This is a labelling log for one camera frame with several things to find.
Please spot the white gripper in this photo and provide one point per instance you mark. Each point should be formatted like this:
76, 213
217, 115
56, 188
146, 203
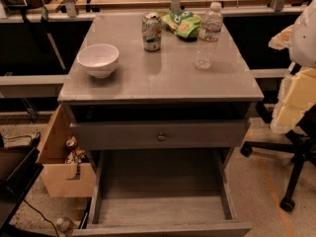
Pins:
304, 39

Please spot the clear plastic water bottle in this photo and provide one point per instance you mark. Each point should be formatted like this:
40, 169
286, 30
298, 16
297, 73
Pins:
208, 36

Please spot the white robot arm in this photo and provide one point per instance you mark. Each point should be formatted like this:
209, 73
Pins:
299, 39

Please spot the closed grey upper drawer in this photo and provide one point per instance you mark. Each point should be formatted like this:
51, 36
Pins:
143, 134

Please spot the grey wooden drawer cabinet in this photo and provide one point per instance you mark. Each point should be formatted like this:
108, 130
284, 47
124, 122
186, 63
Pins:
161, 85

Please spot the round metal drawer knob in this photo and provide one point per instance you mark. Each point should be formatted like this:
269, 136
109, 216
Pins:
161, 137

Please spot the open grey bottom drawer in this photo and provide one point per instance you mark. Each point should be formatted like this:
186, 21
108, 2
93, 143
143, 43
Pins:
162, 193

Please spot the bottle on floor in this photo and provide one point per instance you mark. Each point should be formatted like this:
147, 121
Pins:
66, 226

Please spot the black office chair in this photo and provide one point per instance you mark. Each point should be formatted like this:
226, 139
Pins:
302, 147

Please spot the green chip bag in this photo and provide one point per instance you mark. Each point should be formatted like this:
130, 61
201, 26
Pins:
183, 24

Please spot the green white soda can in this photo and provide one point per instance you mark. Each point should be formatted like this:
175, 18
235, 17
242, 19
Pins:
151, 31

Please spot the white ceramic bowl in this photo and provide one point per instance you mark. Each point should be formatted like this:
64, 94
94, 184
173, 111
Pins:
99, 60

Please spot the soda can in box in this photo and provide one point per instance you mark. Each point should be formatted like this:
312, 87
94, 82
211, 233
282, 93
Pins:
71, 144

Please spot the cardboard box with items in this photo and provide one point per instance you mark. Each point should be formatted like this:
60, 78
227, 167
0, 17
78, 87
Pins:
66, 174

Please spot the black cart on left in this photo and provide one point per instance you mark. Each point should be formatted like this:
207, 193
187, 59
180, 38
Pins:
19, 168

